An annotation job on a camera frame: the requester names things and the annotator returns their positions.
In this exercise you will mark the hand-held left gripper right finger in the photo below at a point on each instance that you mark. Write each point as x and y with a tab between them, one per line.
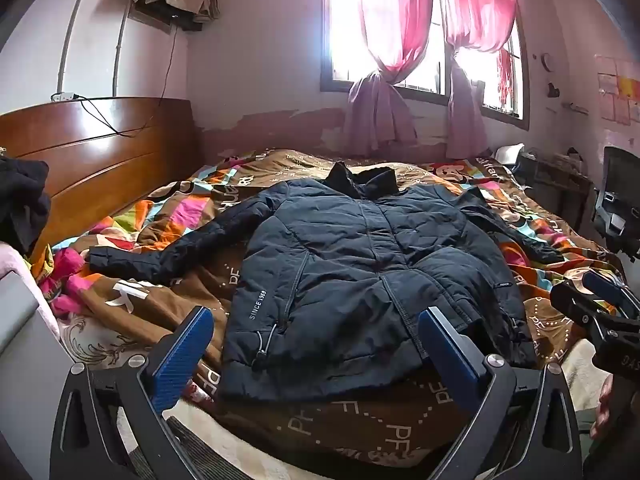
447	355

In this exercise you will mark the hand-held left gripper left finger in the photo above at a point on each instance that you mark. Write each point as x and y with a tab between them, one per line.
182	355

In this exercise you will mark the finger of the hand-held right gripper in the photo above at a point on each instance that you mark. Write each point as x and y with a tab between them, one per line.
575	305
602	282

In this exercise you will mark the dark navy puffer jacket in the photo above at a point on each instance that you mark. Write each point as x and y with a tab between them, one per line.
350	270

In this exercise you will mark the person's right hand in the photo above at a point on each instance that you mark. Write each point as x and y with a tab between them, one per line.
602	410

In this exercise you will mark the black office chair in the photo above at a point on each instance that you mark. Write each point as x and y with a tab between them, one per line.
617	195

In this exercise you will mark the small wooden table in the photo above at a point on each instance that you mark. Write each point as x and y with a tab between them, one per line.
560	185

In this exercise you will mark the cream fleece blanket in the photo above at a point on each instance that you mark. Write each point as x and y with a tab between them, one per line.
240	452

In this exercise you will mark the brown printed bed blanket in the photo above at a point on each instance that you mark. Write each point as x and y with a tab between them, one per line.
165	240

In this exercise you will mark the grey flat board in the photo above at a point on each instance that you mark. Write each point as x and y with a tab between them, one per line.
25	350

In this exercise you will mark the white bag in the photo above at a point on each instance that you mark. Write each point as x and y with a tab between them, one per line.
510	154

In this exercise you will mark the pink cloth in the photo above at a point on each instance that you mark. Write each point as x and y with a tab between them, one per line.
22	270

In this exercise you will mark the wooden headboard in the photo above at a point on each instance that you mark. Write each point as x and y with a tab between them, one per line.
90	160

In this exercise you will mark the dark cloth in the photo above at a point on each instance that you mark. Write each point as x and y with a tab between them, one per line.
20	205

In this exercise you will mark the red hanging cloth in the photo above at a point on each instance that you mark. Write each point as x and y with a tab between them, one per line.
505	75

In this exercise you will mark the pink curtain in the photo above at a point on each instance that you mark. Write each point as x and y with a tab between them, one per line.
475	60
385	35

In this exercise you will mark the window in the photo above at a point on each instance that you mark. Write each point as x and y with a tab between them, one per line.
430	65

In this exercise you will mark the white power strip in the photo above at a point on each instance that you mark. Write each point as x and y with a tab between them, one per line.
64	96

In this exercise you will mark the white pipe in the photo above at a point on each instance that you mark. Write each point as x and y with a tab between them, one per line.
120	35
70	25

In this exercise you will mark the small wall rack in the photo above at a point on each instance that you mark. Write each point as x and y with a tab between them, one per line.
575	107

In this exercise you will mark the wall papers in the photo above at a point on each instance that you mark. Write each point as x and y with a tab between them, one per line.
620	90

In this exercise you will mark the black wall object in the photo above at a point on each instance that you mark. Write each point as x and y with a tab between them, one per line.
553	90

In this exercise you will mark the round wall fixture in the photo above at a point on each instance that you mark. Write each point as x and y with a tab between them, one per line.
547	61

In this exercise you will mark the black wall shelf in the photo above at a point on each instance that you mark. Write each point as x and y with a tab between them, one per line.
165	12

